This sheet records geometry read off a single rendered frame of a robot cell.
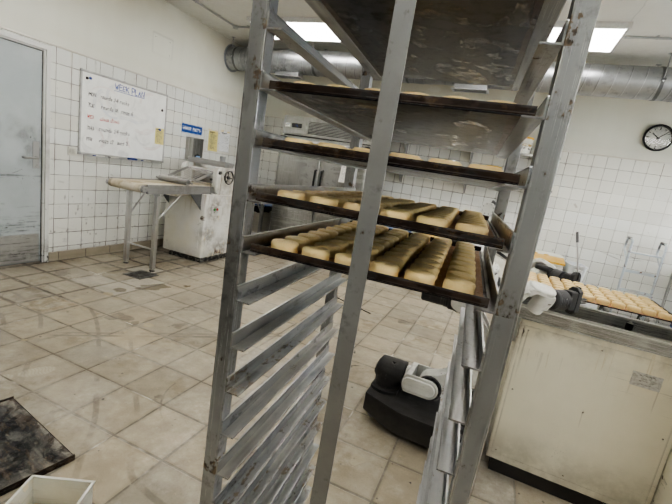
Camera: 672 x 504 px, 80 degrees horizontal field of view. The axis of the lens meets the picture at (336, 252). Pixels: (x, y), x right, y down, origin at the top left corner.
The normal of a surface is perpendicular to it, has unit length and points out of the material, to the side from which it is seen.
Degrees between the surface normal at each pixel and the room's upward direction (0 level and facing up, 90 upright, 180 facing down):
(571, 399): 90
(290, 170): 90
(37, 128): 90
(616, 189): 90
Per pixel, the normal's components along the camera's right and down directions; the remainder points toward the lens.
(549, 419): -0.41, 0.11
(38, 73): 0.91, 0.22
